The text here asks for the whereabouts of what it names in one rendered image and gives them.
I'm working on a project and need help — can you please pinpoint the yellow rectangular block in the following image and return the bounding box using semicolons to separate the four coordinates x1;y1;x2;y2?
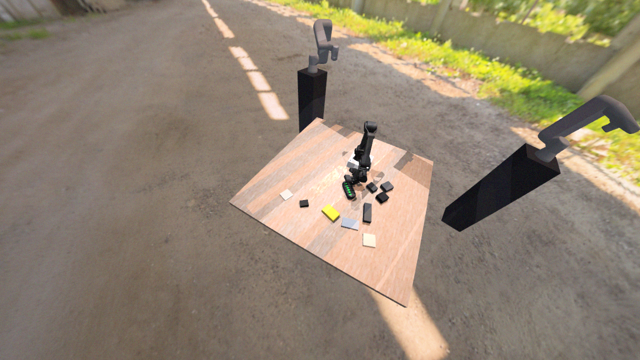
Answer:
321;204;340;222

